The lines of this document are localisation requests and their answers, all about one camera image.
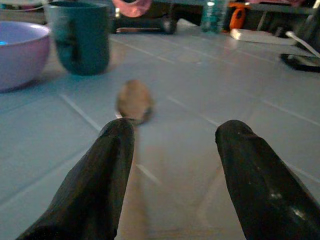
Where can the pink tape roll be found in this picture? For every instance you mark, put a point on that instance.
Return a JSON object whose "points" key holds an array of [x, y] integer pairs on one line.
{"points": [[132, 7]]}

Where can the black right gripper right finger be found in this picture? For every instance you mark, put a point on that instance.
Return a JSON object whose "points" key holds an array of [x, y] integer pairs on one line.
{"points": [[260, 180]]}

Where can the purple plastic bowl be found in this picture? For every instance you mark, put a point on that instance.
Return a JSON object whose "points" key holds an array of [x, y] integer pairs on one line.
{"points": [[21, 53]]}

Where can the clear plastic water bottle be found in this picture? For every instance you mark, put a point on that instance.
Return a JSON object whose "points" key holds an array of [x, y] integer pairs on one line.
{"points": [[213, 15]]}

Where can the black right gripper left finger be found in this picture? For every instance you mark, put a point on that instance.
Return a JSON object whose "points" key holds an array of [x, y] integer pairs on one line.
{"points": [[95, 180]]}

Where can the orange black tool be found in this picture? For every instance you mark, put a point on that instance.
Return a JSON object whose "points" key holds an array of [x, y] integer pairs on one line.
{"points": [[237, 16]]}

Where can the metal spoon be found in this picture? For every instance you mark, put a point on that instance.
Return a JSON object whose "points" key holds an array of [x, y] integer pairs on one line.
{"points": [[135, 102]]}

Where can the teal mug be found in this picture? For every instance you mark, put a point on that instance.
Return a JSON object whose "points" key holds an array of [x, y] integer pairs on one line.
{"points": [[81, 37]]}

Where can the black box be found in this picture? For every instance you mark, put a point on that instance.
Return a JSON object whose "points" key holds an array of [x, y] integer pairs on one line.
{"points": [[145, 25]]}

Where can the white flat box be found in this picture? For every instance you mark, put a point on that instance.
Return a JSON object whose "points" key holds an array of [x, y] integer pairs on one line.
{"points": [[260, 37]]}

